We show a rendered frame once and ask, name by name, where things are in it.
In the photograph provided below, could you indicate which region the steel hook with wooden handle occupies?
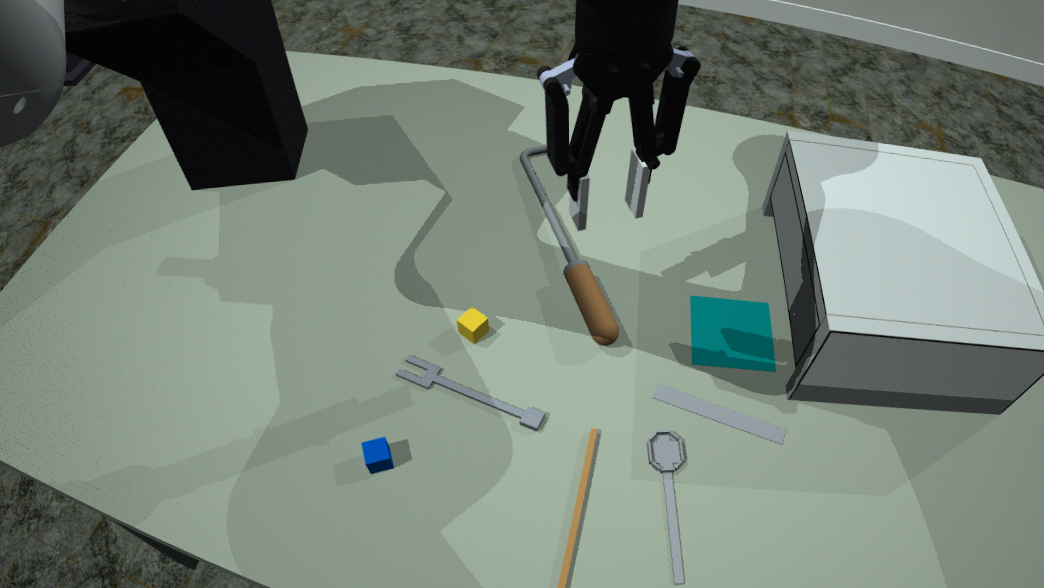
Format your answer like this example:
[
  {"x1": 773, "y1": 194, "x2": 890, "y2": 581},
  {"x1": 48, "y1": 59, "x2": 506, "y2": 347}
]
[{"x1": 520, "y1": 145, "x2": 619, "y2": 346}]

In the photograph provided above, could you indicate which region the orange long thin bar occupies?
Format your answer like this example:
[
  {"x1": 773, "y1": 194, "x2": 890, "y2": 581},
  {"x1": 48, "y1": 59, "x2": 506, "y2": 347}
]
[{"x1": 557, "y1": 428, "x2": 598, "y2": 588}]

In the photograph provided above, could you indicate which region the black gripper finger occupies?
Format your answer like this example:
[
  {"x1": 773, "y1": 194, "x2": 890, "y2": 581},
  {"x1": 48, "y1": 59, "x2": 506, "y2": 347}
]
[
  {"x1": 625, "y1": 46, "x2": 701, "y2": 219},
  {"x1": 537, "y1": 53, "x2": 623, "y2": 231}
]

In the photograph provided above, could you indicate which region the teal square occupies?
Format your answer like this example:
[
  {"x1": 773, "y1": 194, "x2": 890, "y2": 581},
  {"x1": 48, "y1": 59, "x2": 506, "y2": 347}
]
[{"x1": 690, "y1": 296, "x2": 776, "y2": 372}]

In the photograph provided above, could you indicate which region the blue cube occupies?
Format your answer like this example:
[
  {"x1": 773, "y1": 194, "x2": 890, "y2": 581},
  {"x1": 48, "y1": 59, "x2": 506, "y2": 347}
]
[{"x1": 361, "y1": 437, "x2": 394, "y2": 474}]

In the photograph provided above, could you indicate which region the grey flat bar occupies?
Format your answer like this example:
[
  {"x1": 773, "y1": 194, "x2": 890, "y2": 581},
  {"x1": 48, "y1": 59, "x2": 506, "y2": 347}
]
[{"x1": 653, "y1": 384, "x2": 786, "y2": 445}]

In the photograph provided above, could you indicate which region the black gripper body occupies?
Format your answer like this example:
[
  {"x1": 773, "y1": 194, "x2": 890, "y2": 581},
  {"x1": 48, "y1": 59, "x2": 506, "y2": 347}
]
[{"x1": 568, "y1": 0, "x2": 679, "y2": 101}]

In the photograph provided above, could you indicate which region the yellow cube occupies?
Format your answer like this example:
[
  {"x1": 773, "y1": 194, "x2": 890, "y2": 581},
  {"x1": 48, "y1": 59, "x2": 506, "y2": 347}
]
[{"x1": 457, "y1": 307, "x2": 489, "y2": 344}]

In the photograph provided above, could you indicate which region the grey spoon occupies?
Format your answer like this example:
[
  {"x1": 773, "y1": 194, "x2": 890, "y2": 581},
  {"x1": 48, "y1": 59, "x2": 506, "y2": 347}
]
[{"x1": 647, "y1": 430, "x2": 684, "y2": 584}]

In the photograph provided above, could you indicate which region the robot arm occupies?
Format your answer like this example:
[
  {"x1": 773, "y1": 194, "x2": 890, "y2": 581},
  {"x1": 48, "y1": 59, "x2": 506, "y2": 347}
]
[{"x1": 0, "y1": 0, "x2": 138, "y2": 148}]

